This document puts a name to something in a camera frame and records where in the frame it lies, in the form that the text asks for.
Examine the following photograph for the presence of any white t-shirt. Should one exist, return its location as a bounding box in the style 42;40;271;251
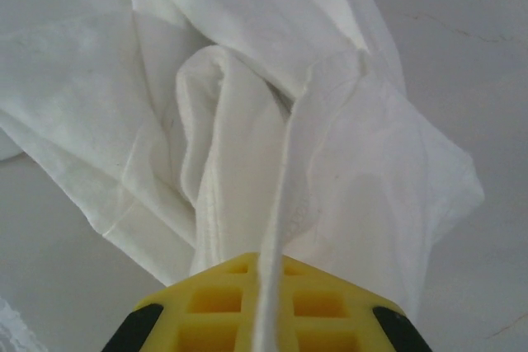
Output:
0;0;486;352

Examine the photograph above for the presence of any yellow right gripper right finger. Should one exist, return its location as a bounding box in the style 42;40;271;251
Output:
274;255;408;352

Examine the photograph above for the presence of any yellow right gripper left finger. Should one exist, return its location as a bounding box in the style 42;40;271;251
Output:
138;251;262;352

